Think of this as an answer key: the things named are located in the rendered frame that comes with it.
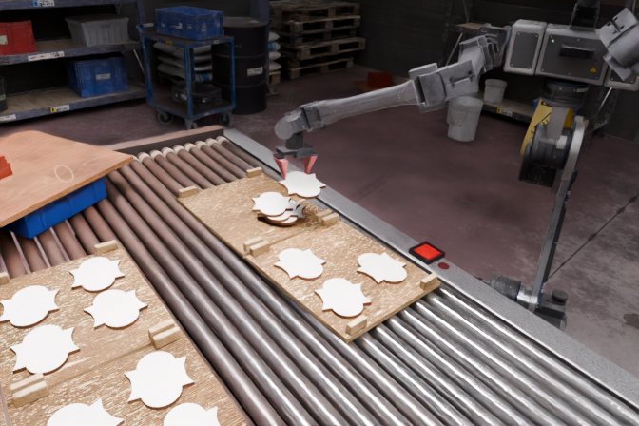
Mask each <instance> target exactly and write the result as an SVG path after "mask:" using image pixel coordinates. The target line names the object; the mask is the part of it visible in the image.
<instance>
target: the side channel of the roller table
mask: <svg viewBox="0 0 639 426"><path fill-rule="evenodd" d="M219 136H222V137H224V130H223V128H222V127H221V126H219V125H214V126H206V127H201V128H196V129H191V130H186V131H181V132H176V133H171V134H166V135H162V136H156V137H151V138H146V139H142V140H137V141H131V142H126V143H121V144H117V145H108V146H102V147H101V148H104V149H108V150H112V151H116V152H120V153H124V154H127V155H133V156H134V157H136V158H137V156H138V154H139V153H141V152H144V153H146V154H148V155H149V152H150V151H151V150H158V151H160V152H161V151H162V149H163V148H164V147H168V148H170V149H172V148H173V147H174V146H175V145H180V146H182V147H184V145H185V144H186V143H191V144H193V145H194V144H195V143H196V142H197V141H202V142H205V141H206V140H207V139H209V138H211V139H213V140H216V138H217V137H219Z"/></svg>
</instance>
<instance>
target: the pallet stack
mask: <svg viewBox="0 0 639 426"><path fill-rule="evenodd" d="M298 7H303V8H298ZM342 7H349V12H348V13H343V12H340V11H342ZM359 7H360V4H359V3H349V2H345V1H343V2H342V1H339V0H281V1H269V10H270V9H273V11H269V20H272V21H271V22H269V27H271V28H269V31H272V32H275V33H277V34H278V36H279V37H280V38H278V39H277V40H275V42H277V43H278V44H279V45H281V48H279V49H278V50H277V52H278V53H279V54H280V55H281V56H280V57H279V58H278V59H276V60H272V61H274V62H276V63H278V64H280V65H281V68H279V69H277V70H278V71H280V72H281V74H282V73H286V72H289V73H288V77H287V79H290V80H294V79H299V78H304V77H310V76H315V75H320V74H324V73H328V72H333V71H338V70H343V69H347V68H352V67H353V61H352V60H353V59H354V57H352V53H353V51H354V50H360V49H365V38H360V37H357V36H356V32H357V27H359V25H360V22H359V19H360V16H359V15H357V14H359ZM344 19H349V23H348V25H347V24H342V23H343V21H344ZM342 29H345V34H343V33H339V31H340V30H342ZM351 42H354V44H353V45H350V44H345V43H351ZM338 53H341V54H338ZM342 61H343V63H342V67H339V68H330V69H328V65H331V64H335V63H337V62H342ZM307 68H316V72H311V73H306V74H302V75H300V70H301V69H307Z"/></svg>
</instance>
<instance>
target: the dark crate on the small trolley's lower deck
mask: <svg viewBox="0 0 639 426"><path fill-rule="evenodd" d="M190 84H191V98H192V107H195V108H196V109H200V108H204V107H210V106H214V105H217V104H220V103H222V96H221V88H218V87H213V86H211V85H207V84H204V83H201V82H198V81H191V82H190ZM183 89H186V83H182V84H178V85H174V86H172V91H171V92H172V97H173V99H172V100H174V101H176V102H179V103H182V104H185V105H187V97H186V91H185V90H183Z"/></svg>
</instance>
